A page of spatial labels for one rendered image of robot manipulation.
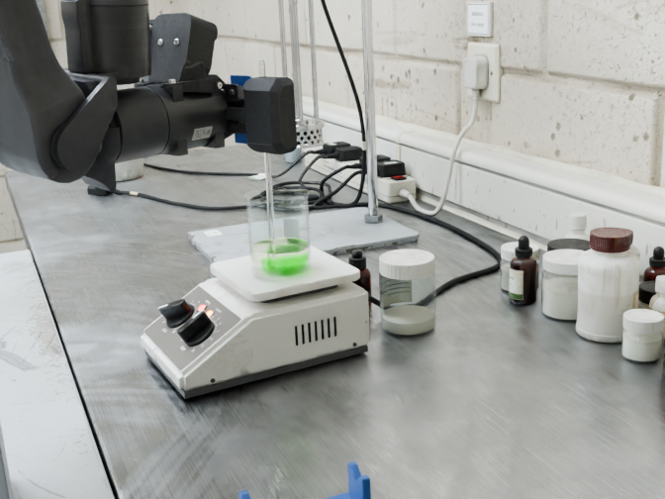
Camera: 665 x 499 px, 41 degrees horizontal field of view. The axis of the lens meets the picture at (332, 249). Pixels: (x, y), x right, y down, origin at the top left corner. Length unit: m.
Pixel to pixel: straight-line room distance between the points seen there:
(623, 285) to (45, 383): 0.58
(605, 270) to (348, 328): 0.26
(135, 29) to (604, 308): 0.52
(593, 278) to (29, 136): 0.55
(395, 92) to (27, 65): 1.09
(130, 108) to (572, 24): 0.68
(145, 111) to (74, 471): 0.29
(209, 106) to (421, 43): 0.85
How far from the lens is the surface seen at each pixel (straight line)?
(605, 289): 0.91
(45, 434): 0.81
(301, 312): 0.84
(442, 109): 1.51
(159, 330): 0.90
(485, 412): 0.78
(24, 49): 0.65
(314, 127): 1.25
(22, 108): 0.65
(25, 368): 0.95
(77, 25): 0.69
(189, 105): 0.74
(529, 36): 1.29
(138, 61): 0.70
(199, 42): 0.75
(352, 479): 0.64
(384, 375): 0.85
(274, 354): 0.84
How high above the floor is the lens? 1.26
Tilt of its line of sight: 17 degrees down
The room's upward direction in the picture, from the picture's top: 3 degrees counter-clockwise
